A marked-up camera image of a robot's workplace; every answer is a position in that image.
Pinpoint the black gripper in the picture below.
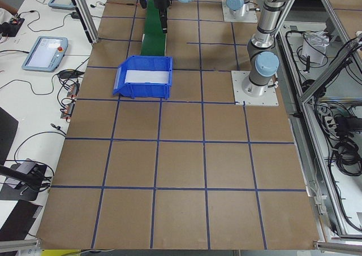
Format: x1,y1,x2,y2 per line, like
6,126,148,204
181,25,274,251
153,0,171,34

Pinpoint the green conveyor belt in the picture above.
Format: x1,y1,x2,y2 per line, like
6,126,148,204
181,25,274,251
140,0,166,56

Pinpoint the blue source bin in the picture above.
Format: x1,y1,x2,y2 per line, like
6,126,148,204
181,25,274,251
113,55,173,99

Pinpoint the far teach pendant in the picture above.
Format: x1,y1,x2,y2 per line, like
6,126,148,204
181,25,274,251
48,0,75,10

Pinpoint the teach pendant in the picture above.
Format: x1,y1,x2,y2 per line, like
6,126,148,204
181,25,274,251
48,0,75,10
21,36,68,72

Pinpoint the near teach pendant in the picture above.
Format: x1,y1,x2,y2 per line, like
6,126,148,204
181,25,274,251
21,36,68,72

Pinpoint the red black power wire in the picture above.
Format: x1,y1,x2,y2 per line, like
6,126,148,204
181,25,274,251
104,1,141,7

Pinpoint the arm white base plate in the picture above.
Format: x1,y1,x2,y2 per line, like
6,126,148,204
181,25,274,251
222,0,257,23
231,71,279,107

